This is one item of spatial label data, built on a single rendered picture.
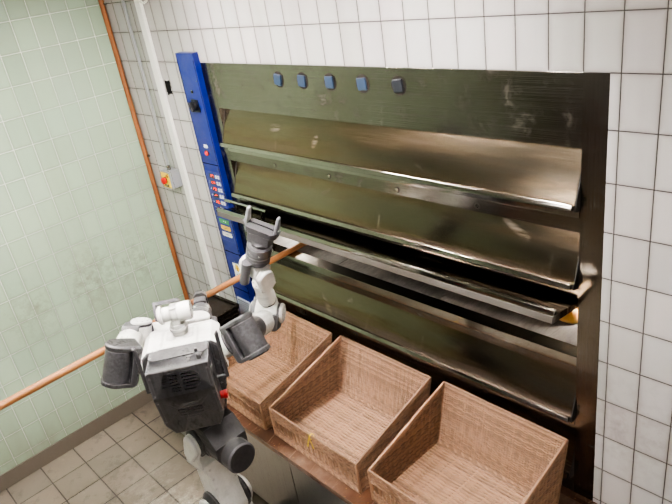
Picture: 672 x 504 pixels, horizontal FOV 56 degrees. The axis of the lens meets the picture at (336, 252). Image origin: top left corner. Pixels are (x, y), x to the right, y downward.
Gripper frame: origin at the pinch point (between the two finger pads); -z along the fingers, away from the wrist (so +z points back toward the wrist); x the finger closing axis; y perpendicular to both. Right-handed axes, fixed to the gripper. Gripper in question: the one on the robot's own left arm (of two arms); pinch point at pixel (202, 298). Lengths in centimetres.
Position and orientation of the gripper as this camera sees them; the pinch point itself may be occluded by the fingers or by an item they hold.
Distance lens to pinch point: 285.1
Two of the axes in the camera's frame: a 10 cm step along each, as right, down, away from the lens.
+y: 9.8, -2.0, 0.7
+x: 1.5, 8.9, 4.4
